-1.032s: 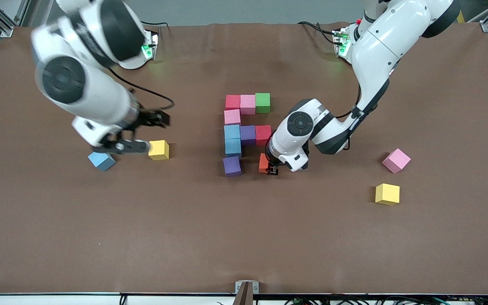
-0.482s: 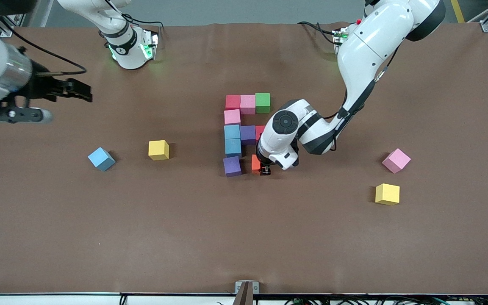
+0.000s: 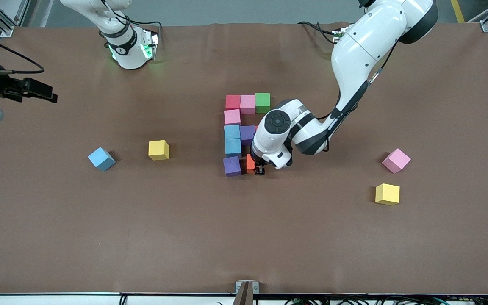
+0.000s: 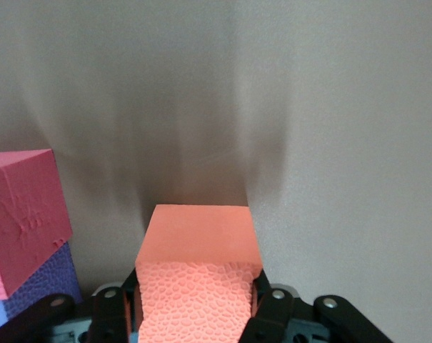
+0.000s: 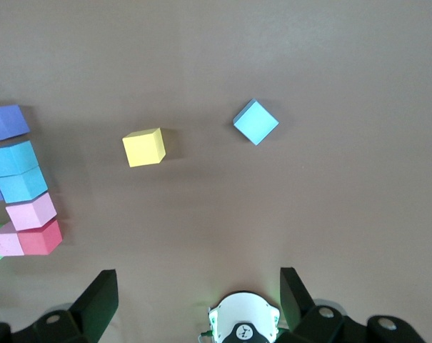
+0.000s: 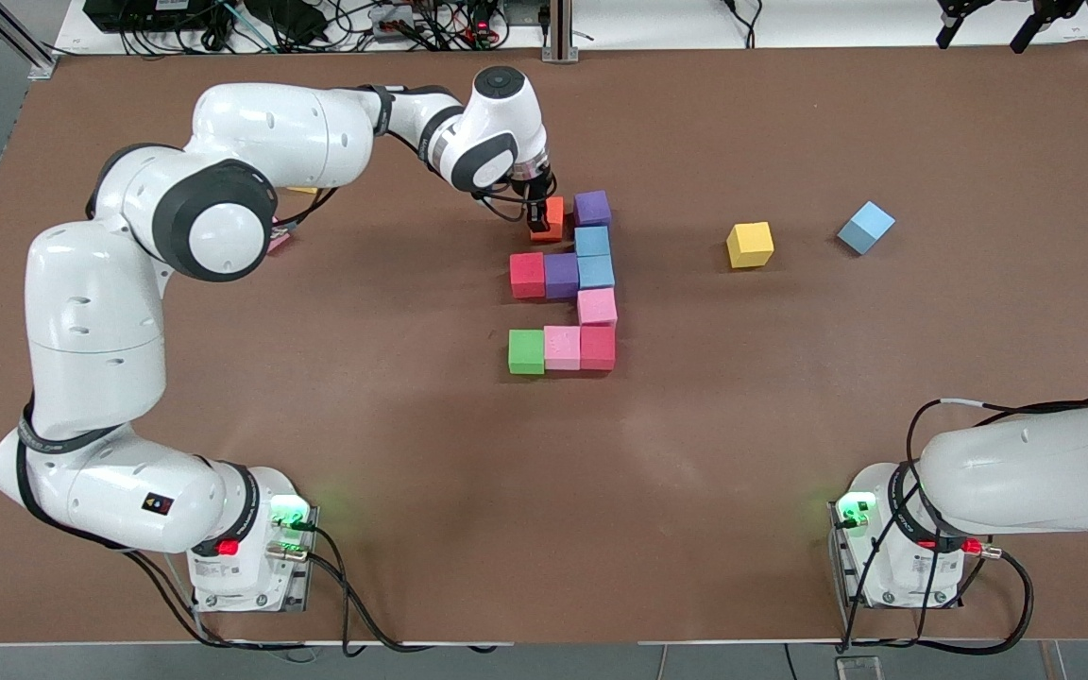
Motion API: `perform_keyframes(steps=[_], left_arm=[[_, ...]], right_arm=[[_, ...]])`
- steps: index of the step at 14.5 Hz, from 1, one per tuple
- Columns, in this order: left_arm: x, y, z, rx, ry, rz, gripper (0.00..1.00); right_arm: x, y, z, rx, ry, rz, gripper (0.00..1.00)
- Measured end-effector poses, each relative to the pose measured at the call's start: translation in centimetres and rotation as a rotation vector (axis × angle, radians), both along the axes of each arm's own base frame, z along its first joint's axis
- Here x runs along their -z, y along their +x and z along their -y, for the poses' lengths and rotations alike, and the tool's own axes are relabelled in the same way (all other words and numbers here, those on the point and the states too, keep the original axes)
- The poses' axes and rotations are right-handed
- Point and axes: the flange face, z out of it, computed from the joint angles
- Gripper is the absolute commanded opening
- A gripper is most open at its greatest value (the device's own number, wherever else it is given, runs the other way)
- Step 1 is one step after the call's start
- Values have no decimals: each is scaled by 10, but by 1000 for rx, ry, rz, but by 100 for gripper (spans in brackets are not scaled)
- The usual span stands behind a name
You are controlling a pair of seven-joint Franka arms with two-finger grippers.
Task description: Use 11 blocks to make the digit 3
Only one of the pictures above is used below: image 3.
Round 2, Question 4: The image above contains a yellow floor tape line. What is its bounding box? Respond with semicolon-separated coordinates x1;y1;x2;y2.
451;0;466;24

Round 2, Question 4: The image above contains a yellow foam cube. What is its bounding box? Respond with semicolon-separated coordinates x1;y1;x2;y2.
375;183;401;206
148;140;170;161

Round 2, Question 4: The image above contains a green foam cube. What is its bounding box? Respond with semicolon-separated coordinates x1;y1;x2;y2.
255;93;271;114

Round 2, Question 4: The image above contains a white table edge rail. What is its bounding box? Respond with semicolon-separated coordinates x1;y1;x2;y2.
0;291;488;305

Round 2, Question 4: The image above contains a black cable bundle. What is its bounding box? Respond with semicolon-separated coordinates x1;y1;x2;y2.
119;294;488;305

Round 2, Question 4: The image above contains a grey metal camera bracket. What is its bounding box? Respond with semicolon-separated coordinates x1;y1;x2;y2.
232;280;260;305

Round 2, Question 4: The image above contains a purple foam cube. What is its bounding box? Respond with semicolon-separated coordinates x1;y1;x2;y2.
222;155;243;178
240;125;257;147

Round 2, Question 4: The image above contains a brown table mat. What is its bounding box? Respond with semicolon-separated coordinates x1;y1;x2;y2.
0;21;488;296

